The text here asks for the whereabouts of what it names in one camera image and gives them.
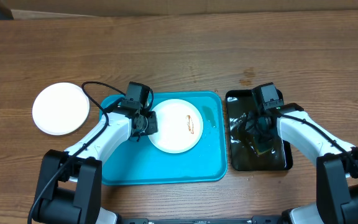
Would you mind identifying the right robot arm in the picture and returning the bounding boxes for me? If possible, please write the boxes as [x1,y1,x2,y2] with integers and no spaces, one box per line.
[240,103,358,223]

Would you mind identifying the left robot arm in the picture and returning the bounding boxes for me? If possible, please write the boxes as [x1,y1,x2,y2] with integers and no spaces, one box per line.
[27,109,157,224]

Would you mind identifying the green yellow sponge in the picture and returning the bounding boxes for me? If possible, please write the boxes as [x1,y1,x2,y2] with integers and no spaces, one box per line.
[254,141,274,156]

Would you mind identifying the white plate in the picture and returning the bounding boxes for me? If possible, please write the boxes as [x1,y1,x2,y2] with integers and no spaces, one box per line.
[149,99,204,154]
[32,82,90,136]

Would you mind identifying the white plate top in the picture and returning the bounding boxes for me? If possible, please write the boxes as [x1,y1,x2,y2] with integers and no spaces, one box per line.
[32,82,90,136]

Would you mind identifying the black water tray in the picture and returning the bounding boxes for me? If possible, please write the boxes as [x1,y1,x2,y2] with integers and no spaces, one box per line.
[226,90,293,171]

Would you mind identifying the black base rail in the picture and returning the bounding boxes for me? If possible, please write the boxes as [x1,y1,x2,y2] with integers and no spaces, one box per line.
[117,215,289,224]

